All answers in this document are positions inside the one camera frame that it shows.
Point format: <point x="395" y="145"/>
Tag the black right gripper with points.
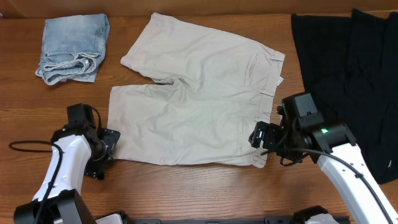
<point x="272" y="130"/>

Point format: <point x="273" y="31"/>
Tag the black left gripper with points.
<point x="96" y="167"/>

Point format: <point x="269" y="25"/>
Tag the beige shorts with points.
<point x="209" y="89"/>

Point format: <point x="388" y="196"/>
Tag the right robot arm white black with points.
<point x="332" y="146"/>

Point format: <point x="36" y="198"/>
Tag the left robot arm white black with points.
<point x="82" y="147"/>

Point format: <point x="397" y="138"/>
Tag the folded light blue jeans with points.
<point x="73" y="48"/>

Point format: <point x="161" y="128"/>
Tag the black garment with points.
<point x="349" y="65"/>

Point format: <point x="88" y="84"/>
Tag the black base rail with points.
<point x="217" y="221"/>

